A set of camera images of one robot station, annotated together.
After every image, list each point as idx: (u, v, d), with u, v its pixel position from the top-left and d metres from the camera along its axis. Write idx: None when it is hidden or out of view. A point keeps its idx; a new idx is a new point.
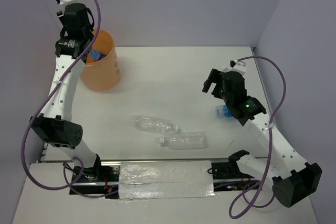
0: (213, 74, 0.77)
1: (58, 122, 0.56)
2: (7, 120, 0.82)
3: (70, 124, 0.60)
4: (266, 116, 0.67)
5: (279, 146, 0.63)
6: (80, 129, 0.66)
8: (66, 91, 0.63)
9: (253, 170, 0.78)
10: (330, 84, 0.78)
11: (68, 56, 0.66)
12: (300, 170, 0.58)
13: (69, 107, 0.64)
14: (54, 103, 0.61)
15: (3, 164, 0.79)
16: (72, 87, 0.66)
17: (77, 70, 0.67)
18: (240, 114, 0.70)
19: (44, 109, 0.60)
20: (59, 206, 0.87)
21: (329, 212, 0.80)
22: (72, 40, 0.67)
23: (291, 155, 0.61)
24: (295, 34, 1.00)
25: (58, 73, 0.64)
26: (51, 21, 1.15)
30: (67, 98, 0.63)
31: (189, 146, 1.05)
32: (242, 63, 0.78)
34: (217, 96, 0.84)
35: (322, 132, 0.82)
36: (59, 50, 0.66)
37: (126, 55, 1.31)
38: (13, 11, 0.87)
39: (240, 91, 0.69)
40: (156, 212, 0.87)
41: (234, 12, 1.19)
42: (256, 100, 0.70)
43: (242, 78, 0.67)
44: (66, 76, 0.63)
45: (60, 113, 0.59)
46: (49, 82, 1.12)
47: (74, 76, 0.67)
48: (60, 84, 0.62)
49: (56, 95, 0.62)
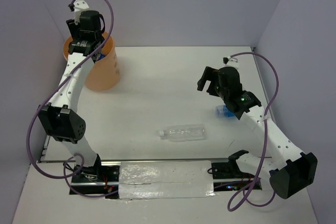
0: (207, 72, 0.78)
1: (65, 111, 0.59)
2: (7, 118, 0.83)
3: (76, 116, 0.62)
4: (261, 109, 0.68)
5: (274, 137, 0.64)
6: (83, 124, 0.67)
8: (75, 84, 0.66)
9: (252, 168, 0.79)
10: (330, 82, 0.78)
11: (80, 54, 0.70)
12: (295, 160, 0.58)
13: (76, 100, 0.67)
14: (62, 93, 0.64)
15: (3, 163, 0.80)
16: (81, 83, 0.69)
17: (88, 67, 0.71)
18: (235, 107, 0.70)
19: (52, 98, 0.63)
20: (58, 206, 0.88)
21: (329, 212, 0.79)
22: (84, 41, 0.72)
23: (286, 145, 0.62)
24: (294, 33, 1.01)
25: (69, 67, 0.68)
26: (51, 21, 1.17)
30: (75, 91, 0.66)
31: (189, 150, 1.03)
32: (234, 60, 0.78)
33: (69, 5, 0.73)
34: (212, 94, 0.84)
35: (322, 130, 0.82)
36: (72, 48, 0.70)
37: (126, 56, 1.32)
38: (14, 11, 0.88)
39: (235, 85, 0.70)
40: (157, 212, 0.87)
41: (233, 12, 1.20)
42: (251, 94, 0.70)
43: (236, 73, 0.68)
44: (77, 71, 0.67)
45: (67, 103, 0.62)
46: (49, 82, 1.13)
47: (84, 72, 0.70)
48: (70, 77, 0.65)
49: (66, 86, 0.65)
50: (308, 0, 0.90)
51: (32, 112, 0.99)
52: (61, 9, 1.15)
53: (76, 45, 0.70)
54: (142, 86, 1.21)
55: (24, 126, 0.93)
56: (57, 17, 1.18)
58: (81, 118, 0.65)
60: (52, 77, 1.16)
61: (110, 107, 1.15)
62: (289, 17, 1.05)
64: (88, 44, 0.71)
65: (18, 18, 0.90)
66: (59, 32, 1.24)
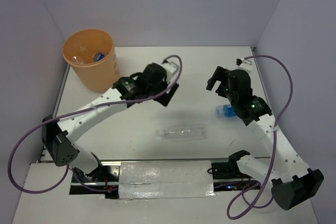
0: (218, 71, 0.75)
1: (60, 137, 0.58)
2: (7, 119, 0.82)
3: (70, 147, 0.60)
4: (272, 118, 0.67)
5: (282, 150, 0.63)
6: (75, 156, 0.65)
8: (91, 117, 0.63)
9: (254, 171, 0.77)
10: (330, 83, 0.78)
11: (118, 94, 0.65)
12: (302, 175, 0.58)
13: (84, 129, 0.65)
14: (75, 118, 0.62)
15: (3, 164, 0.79)
16: (101, 118, 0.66)
17: (118, 108, 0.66)
18: (244, 114, 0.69)
19: (64, 118, 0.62)
20: (58, 206, 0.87)
21: (329, 212, 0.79)
22: (133, 84, 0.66)
23: (294, 159, 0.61)
24: (294, 33, 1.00)
25: (100, 99, 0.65)
26: (50, 21, 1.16)
30: (89, 122, 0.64)
31: (189, 150, 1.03)
32: (249, 62, 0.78)
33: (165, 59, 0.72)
34: (220, 94, 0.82)
35: (322, 131, 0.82)
36: (117, 84, 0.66)
37: (126, 56, 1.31)
38: (13, 11, 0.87)
39: (245, 90, 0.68)
40: (156, 212, 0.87)
41: (233, 12, 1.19)
42: (261, 100, 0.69)
43: (247, 77, 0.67)
44: (103, 107, 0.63)
45: (70, 130, 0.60)
46: (49, 82, 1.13)
47: (109, 110, 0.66)
48: (92, 108, 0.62)
49: (82, 115, 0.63)
50: (308, 0, 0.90)
51: (31, 113, 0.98)
52: (60, 8, 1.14)
53: (124, 82, 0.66)
54: None
55: (23, 127, 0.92)
56: (56, 16, 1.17)
58: (74, 150, 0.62)
60: (51, 77, 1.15)
61: None
62: (289, 17, 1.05)
64: (133, 90, 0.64)
65: (17, 17, 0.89)
66: (58, 31, 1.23)
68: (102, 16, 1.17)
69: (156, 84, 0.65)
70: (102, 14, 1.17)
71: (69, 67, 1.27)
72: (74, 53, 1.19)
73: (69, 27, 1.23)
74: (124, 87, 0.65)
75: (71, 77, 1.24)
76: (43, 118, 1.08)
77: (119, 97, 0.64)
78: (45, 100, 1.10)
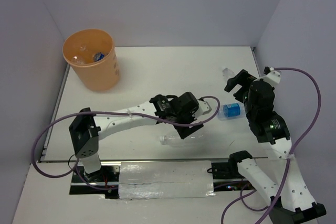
0: (241, 75, 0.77)
1: (91, 131, 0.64)
2: (7, 119, 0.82)
3: (94, 142, 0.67)
4: (288, 144, 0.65)
5: (292, 180, 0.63)
6: (93, 151, 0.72)
8: (124, 121, 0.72)
9: (252, 178, 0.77)
10: (330, 83, 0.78)
11: (154, 109, 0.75)
12: (305, 208, 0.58)
13: (113, 131, 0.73)
14: (110, 118, 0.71)
15: (3, 164, 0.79)
16: (130, 126, 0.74)
17: (149, 121, 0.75)
18: (260, 131, 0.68)
19: (101, 115, 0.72)
20: (58, 206, 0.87)
21: (329, 212, 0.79)
22: (167, 104, 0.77)
23: (301, 191, 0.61)
24: (294, 33, 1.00)
25: (136, 109, 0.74)
26: (51, 21, 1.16)
30: (120, 126, 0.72)
31: (189, 150, 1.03)
32: (277, 73, 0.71)
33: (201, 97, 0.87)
34: (238, 99, 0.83)
35: (322, 131, 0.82)
36: (155, 100, 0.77)
37: (126, 56, 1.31)
38: (13, 11, 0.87)
39: (266, 107, 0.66)
40: (156, 212, 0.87)
41: (233, 12, 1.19)
42: (281, 120, 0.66)
43: (272, 95, 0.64)
44: (137, 115, 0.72)
45: (102, 127, 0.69)
46: (49, 82, 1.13)
47: (140, 121, 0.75)
48: (127, 114, 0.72)
49: (118, 117, 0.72)
50: (309, 0, 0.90)
51: (31, 113, 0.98)
52: (60, 8, 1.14)
53: (160, 100, 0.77)
54: (142, 86, 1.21)
55: (23, 126, 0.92)
56: (56, 16, 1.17)
58: (95, 146, 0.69)
60: (51, 77, 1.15)
61: (110, 106, 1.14)
62: (289, 17, 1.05)
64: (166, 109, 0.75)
65: (17, 17, 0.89)
66: (58, 31, 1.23)
68: (103, 16, 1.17)
69: (186, 112, 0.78)
70: (102, 14, 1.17)
71: (69, 67, 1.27)
72: (74, 53, 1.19)
73: (70, 27, 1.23)
74: (159, 104, 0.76)
75: (71, 77, 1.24)
76: (43, 117, 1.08)
77: (154, 112, 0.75)
78: (45, 100, 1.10)
